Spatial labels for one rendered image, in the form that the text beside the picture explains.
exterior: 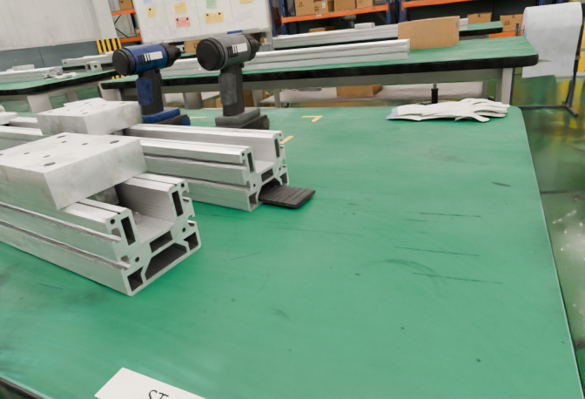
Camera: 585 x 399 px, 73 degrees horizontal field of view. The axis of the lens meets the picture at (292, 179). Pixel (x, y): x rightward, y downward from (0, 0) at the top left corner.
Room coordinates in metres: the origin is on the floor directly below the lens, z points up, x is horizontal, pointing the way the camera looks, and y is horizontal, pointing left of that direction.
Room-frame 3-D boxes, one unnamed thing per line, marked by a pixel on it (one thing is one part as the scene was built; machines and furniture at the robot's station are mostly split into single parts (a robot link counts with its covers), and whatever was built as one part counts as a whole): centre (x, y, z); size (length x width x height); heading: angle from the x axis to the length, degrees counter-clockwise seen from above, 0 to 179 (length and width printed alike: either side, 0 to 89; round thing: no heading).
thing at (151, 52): (0.98, 0.28, 0.89); 0.20 x 0.08 x 0.22; 148
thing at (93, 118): (0.75, 0.36, 0.87); 0.16 x 0.11 x 0.07; 55
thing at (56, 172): (0.45, 0.27, 0.87); 0.16 x 0.11 x 0.07; 55
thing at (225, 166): (0.75, 0.36, 0.82); 0.80 x 0.10 x 0.09; 55
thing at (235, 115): (0.85, 0.08, 0.89); 0.20 x 0.08 x 0.22; 151
